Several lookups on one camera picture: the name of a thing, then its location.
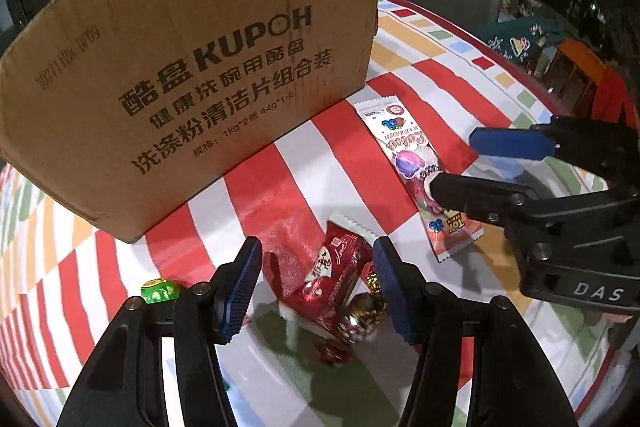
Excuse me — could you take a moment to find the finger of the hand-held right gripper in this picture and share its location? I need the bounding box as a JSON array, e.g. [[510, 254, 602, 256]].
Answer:
[[425, 173, 640, 280], [469, 116, 640, 195]]

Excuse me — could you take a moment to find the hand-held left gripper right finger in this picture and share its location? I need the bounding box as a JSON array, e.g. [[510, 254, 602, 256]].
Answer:
[[372, 235, 586, 427]]

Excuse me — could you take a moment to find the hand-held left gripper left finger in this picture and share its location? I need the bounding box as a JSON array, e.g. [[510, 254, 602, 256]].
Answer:
[[57, 236, 264, 427]]

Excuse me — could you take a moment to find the red foil snack packet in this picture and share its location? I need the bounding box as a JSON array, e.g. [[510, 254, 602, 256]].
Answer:
[[262, 221, 373, 365]]

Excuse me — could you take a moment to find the pink white snack packet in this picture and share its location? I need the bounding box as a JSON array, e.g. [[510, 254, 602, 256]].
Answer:
[[354, 99, 485, 264]]

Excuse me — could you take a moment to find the brown cardboard box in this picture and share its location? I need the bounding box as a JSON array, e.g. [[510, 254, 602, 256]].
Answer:
[[0, 0, 387, 245]]

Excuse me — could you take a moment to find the shiny foil wrapped candy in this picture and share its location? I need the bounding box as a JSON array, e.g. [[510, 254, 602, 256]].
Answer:
[[345, 267, 387, 345]]

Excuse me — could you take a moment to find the green foil candy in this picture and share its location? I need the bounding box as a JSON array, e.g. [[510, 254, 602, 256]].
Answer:
[[140, 279, 180, 304]]

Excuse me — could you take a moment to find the green printed cloth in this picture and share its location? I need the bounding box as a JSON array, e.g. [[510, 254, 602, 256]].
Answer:
[[475, 17, 563, 58]]

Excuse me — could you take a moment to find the orange wooden chair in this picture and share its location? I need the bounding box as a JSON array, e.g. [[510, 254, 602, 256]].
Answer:
[[552, 39, 640, 128]]

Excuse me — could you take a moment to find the colourful checked tablecloth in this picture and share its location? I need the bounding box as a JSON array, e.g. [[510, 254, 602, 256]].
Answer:
[[0, 0, 626, 427]]

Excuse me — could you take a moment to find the red cloth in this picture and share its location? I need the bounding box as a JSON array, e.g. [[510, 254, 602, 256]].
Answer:
[[592, 69, 637, 128]]

